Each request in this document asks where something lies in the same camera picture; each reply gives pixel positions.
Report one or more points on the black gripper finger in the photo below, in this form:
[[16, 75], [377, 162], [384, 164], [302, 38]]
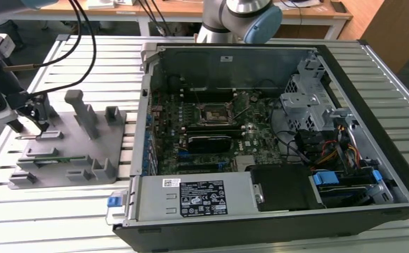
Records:
[[14, 126], [42, 110]]

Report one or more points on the thin metal locking lever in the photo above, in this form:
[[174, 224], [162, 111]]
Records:
[[242, 112], [197, 98]]

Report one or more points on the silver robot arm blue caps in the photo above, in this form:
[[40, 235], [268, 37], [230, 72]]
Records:
[[221, 15]]

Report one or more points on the CPU socket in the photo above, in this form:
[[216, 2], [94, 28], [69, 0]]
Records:
[[214, 113]]

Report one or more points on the grey plastic parts rack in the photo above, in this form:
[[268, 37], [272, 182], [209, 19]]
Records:
[[70, 147]]

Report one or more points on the green RAM stick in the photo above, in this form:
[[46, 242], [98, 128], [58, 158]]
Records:
[[66, 159]]

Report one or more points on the small black mesh bin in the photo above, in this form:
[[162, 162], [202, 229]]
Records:
[[0, 26]]

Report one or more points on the white box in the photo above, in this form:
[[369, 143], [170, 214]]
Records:
[[102, 4]]

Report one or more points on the blue case latch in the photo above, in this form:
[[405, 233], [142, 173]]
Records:
[[113, 203]]

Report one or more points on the grey power supply with label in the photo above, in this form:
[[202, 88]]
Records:
[[154, 200]]

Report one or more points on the black RAM slot bank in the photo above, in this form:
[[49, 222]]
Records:
[[208, 96], [210, 130]]

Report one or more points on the black graphics card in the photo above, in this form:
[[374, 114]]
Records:
[[208, 143]]

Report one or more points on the black expansion slot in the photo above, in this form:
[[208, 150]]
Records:
[[201, 167]]

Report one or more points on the silver chipset heatsink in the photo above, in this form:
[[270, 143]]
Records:
[[245, 162]]

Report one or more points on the green motherboard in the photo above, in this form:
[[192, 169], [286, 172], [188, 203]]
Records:
[[257, 124]]

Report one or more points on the black open PC case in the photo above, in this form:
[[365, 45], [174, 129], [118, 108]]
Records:
[[225, 234]]

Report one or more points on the silver perforated drive cage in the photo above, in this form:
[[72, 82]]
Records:
[[302, 102]]

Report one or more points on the blue disk carrier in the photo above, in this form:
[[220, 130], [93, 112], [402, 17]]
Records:
[[325, 179]]

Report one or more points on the black phone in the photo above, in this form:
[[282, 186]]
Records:
[[338, 7]]

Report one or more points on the blue plastic clip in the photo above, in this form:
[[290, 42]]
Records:
[[376, 176]]

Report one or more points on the silver disk bay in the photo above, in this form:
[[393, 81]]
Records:
[[384, 193]]

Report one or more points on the wooden cabinet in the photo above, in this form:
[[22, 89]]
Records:
[[394, 31]]

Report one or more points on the wooden desk white frame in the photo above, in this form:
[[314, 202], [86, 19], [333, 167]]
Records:
[[309, 15], [130, 8]]

